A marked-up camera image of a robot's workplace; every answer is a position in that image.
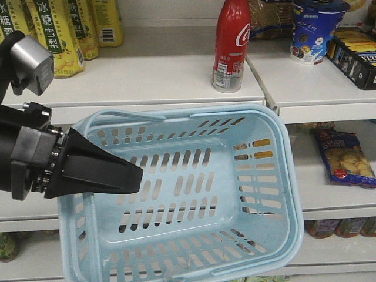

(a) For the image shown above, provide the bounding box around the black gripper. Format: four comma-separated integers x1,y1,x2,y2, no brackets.
11,102,143,200

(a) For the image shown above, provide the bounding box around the light blue plastic basket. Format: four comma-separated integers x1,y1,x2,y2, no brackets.
58,103,304,281

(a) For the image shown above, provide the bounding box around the red coke aluminium bottle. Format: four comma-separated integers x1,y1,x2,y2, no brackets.
211,0,251,93

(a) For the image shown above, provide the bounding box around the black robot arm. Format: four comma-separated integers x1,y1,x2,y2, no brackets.
1,31,143,200

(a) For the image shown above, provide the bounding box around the white shelf unit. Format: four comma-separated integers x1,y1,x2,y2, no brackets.
1,1,375,281

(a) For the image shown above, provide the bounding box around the breakfast biscuit bag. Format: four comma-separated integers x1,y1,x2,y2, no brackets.
248,0,293,39

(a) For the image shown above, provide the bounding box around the blue cookie bag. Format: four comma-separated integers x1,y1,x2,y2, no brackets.
314,129,375,189

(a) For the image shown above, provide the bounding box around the blue cookie cup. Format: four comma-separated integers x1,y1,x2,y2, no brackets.
290,1,350,65

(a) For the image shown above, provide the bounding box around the black yellow snack box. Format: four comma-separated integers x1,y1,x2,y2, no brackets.
327,29,375,90

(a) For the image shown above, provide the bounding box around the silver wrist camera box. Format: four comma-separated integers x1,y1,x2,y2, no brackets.
10,36,54,96

